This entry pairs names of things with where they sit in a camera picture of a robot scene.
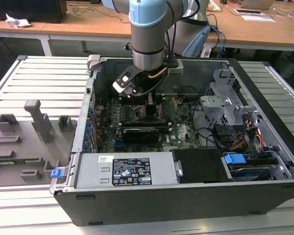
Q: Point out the black RAM slot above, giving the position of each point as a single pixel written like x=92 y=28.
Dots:
x=164 y=128
x=142 y=124

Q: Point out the hard disk in blue carrier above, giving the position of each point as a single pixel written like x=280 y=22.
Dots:
x=234 y=161

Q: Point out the black silver PC case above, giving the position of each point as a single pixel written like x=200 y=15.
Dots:
x=161 y=208

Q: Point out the green motherboard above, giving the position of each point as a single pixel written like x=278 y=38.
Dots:
x=183 y=132

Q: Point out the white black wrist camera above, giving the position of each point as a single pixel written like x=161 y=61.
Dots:
x=123 y=82

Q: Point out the black monitor box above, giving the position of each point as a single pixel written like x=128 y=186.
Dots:
x=27 y=9

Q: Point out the green RAM stick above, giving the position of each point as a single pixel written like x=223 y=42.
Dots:
x=14 y=160

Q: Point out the black plastic shroud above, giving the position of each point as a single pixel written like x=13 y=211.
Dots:
x=198 y=166

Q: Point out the white framed tablet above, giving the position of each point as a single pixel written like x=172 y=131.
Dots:
x=248 y=11

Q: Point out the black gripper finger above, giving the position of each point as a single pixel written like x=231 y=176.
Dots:
x=151 y=110

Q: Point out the grey parts rack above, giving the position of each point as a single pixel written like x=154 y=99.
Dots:
x=19 y=147

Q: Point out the silver coin battery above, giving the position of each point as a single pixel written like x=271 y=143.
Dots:
x=179 y=99

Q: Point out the crumpled white paper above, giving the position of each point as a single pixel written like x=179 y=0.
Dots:
x=17 y=21

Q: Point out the white paper sheet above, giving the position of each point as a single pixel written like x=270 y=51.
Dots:
x=259 y=18

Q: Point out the silver laptop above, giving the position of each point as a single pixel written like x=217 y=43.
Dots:
x=257 y=3

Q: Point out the wooden desk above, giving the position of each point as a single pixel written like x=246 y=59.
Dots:
x=259 y=31
x=76 y=24

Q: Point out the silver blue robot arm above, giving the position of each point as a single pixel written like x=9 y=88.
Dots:
x=147 y=36

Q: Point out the crumpled beige object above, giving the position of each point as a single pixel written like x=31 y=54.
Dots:
x=214 y=6

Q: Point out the black graphics card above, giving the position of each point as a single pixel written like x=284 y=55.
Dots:
x=140 y=135

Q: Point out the silver power supply box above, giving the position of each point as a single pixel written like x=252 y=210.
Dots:
x=93 y=169

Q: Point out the silver drive cage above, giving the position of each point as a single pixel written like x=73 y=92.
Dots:
x=215 y=102

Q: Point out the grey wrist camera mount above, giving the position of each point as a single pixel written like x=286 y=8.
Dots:
x=175 y=71

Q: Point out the blue case latch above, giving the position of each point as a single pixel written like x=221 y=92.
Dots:
x=56 y=173

